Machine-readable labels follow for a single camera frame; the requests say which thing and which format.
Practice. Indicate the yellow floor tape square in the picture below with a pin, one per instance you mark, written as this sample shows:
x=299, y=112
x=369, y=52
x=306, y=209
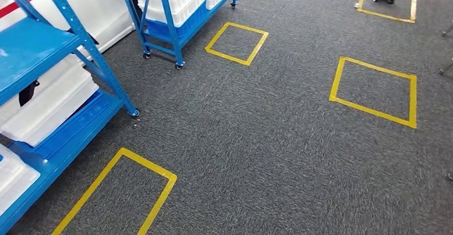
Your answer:
x=385, y=16
x=375, y=113

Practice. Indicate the small black item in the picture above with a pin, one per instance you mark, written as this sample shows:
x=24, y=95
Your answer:
x=28, y=93

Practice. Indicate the blue metal shelf rack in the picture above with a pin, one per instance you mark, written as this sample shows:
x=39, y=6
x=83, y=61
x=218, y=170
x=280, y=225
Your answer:
x=28, y=46

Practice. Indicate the white car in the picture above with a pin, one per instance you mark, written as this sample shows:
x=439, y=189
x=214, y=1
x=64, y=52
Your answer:
x=99, y=10

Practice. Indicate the blue wheeled shelf cart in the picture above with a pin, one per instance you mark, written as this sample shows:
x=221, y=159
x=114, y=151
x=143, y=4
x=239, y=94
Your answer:
x=172, y=31

